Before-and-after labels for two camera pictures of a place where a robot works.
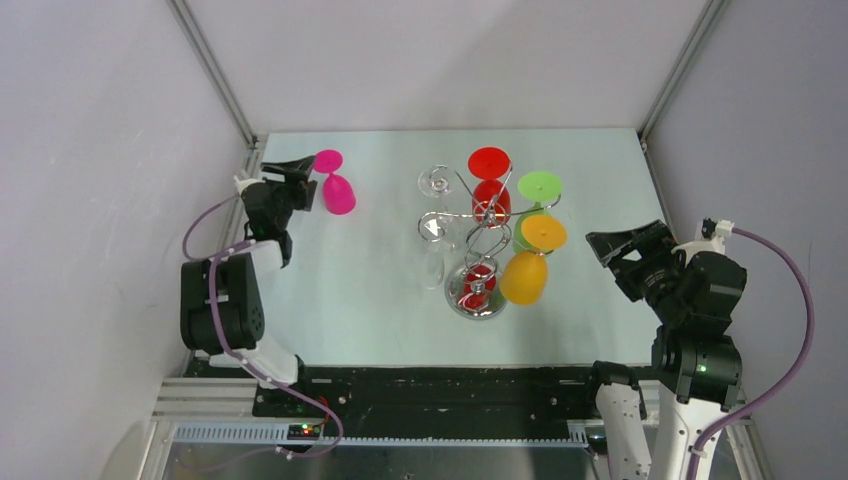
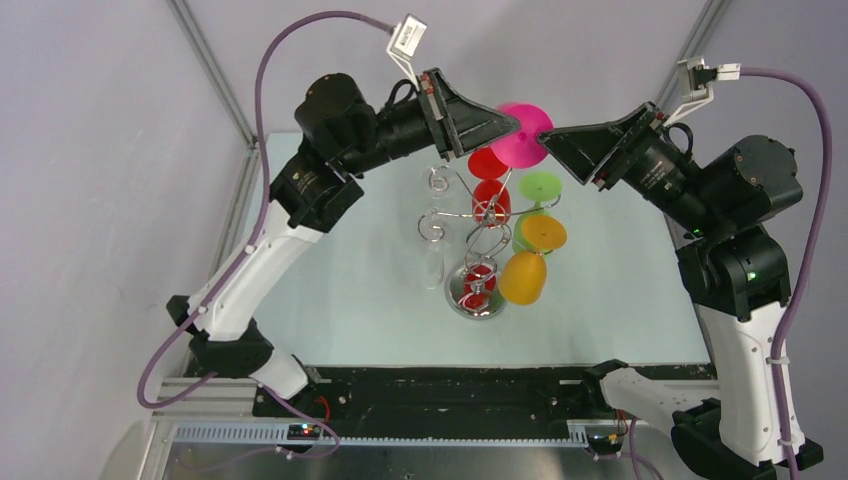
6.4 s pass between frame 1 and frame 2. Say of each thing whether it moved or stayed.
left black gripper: moved
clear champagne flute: stayed
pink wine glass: moved
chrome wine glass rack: stayed
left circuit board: stayed
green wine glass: stayed
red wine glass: stayed
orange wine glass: stayed
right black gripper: moved
